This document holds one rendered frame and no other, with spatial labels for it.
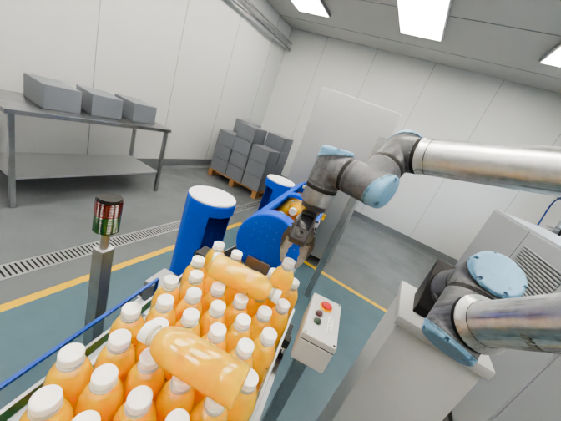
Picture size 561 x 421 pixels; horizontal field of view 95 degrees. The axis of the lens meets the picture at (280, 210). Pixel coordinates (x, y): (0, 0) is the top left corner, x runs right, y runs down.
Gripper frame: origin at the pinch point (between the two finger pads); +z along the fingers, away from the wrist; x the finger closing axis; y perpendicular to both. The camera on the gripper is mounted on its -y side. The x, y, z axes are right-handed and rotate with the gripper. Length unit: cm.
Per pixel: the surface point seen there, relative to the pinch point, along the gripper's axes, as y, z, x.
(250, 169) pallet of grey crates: 371, 72, 154
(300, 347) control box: -11.9, 15.7, -12.7
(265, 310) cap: -13.0, 9.2, 0.1
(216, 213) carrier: 51, 21, 51
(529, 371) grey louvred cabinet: 78, 40, -140
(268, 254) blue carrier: 23.4, 14.1, 10.7
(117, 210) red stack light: -20.1, -3.2, 45.4
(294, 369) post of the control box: -3.9, 32.8, -15.5
